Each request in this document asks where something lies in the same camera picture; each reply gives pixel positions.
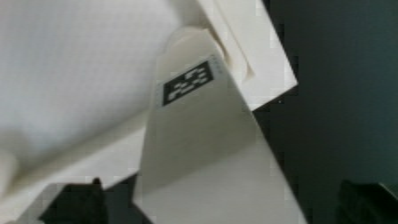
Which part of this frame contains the white desk top tray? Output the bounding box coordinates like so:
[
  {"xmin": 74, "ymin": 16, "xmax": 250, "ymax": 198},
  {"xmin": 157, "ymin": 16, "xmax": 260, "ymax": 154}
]
[{"xmin": 0, "ymin": 0, "xmax": 296, "ymax": 224}]

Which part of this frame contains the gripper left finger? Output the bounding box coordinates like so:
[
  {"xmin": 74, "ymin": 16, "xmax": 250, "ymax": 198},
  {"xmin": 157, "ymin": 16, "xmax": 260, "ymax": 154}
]
[{"xmin": 13, "ymin": 176, "xmax": 140, "ymax": 224}]

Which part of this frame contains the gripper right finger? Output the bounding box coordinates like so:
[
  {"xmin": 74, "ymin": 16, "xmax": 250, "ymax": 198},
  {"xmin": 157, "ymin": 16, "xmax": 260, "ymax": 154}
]
[{"xmin": 335, "ymin": 180, "xmax": 398, "ymax": 224}]

